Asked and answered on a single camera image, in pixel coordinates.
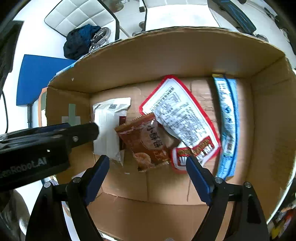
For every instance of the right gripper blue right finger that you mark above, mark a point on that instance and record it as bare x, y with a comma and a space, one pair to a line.
202, 179

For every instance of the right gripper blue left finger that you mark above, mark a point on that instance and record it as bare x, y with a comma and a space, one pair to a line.
94, 177

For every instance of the brown shrimp snack packet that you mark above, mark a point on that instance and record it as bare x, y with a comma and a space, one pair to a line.
148, 141

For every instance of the white wafer packet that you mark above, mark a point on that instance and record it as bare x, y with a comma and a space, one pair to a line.
108, 115

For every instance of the red white label snack pouch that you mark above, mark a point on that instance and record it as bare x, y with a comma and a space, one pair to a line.
181, 115

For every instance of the long blue snack bar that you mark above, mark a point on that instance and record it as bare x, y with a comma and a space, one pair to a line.
227, 94

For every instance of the green checkered table mat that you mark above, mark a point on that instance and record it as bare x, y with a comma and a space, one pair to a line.
42, 120

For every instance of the blue cushion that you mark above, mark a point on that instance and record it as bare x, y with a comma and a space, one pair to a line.
35, 74

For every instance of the dark blue clothing bundle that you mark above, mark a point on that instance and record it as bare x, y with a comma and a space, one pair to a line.
78, 41

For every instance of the white quilted chair left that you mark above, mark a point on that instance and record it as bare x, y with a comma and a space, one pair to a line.
71, 14

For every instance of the white quilted chair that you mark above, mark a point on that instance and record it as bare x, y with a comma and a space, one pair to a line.
71, 14
166, 13

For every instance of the small chrome dumbbell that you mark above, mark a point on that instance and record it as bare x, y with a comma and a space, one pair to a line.
262, 37

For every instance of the white quilted chair centre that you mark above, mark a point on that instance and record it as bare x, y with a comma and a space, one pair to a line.
166, 13

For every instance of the black weight bench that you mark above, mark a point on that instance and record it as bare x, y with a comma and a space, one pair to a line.
237, 14

